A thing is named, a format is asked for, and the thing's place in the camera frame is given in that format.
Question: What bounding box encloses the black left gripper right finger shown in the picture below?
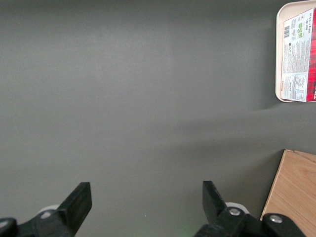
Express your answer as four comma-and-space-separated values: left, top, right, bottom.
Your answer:
195, 181, 309, 237

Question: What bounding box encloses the wooden drawer cabinet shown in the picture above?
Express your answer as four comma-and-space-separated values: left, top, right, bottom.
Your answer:
260, 149, 316, 237

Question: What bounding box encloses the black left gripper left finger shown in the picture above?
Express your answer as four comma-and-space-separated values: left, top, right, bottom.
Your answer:
0, 182, 92, 237

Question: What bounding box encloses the red cardboard snack box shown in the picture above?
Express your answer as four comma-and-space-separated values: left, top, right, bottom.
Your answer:
281, 7, 316, 102

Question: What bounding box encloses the cream plastic tray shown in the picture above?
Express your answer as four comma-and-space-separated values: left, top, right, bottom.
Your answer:
275, 0, 316, 103

